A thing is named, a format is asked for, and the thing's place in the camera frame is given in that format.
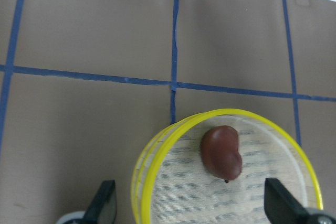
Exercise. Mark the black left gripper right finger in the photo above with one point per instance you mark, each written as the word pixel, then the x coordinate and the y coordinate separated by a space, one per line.
pixel 280 205

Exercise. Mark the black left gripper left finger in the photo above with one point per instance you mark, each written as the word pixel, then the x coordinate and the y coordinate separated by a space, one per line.
pixel 103 208

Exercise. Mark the brown bun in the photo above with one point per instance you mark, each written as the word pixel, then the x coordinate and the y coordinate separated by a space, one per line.
pixel 220 152

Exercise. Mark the yellow bamboo steamer layer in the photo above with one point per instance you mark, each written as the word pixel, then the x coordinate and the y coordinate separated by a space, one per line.
pixel 171 185

